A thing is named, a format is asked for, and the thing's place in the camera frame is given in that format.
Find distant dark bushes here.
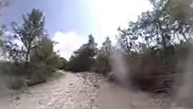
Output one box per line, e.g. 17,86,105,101
62,33,104,75

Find pale gravel dirt path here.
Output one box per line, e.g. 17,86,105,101
0,60,191,109

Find row of trees and scrub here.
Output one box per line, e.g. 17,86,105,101
93,0,193,101

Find thin-branched trees and bushes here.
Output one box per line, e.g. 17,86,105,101
0,5,70,92

